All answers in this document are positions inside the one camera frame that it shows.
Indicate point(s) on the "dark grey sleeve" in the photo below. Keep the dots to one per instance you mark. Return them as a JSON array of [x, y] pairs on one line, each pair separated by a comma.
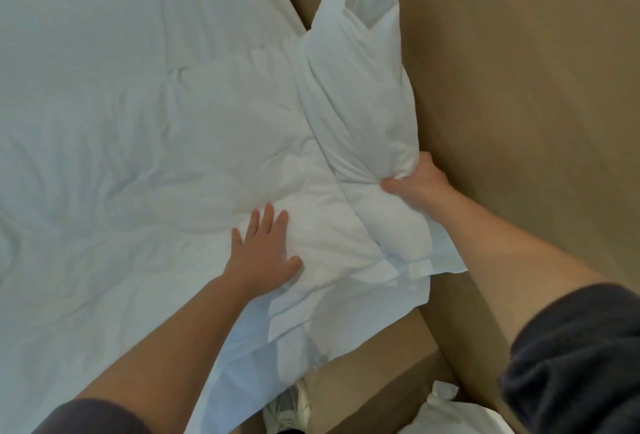
[[580, 363], [95, 418]]

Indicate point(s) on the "beige bed base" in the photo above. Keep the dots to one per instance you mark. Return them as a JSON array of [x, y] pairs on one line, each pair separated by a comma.
[[380, 373]]

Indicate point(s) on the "person's right forearm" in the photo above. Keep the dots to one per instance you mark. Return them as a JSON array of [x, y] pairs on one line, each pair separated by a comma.
[[500, 258]]

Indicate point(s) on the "crumpled white cloth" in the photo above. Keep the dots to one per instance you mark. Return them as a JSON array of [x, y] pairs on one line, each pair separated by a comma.
[[450, 416]]

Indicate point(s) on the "white sneaker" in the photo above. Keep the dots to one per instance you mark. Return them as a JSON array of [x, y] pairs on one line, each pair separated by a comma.
[[287, 411]]

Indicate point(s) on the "white pillow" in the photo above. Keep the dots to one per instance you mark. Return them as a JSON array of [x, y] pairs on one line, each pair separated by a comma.
[[300, 198], [360, 98]]

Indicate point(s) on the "person's right thumb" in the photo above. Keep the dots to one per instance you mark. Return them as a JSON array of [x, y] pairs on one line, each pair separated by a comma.
[[395, 185]]

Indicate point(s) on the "dark grey left sleeve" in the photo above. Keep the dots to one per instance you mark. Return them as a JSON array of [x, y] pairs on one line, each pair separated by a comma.
[[95, 418]]

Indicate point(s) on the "person's right hand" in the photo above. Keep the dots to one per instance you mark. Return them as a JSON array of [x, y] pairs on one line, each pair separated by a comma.
[[425, 188]]

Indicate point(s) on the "person's left middle finger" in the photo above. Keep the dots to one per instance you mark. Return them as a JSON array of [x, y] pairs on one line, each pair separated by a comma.
[[267, 221]]

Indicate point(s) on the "person's left thumb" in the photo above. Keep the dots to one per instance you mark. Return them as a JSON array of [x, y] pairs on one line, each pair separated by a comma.
[[290, 268]]

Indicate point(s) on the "dark grey right sleeve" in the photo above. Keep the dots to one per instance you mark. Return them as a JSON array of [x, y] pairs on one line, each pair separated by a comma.
[[580, 363]]

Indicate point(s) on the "person's left little finger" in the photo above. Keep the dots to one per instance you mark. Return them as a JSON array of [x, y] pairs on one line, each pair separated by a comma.
[[237, 241]]

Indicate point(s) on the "person's left forearm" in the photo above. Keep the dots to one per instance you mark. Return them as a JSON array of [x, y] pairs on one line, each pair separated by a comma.
[[170, 348]]

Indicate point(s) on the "person's left hand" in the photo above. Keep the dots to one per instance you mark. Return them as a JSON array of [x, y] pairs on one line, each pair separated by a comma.
[[260, 263]]

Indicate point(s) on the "white bed sheet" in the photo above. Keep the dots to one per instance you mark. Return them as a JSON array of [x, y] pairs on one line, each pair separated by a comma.
[[100, 123]]

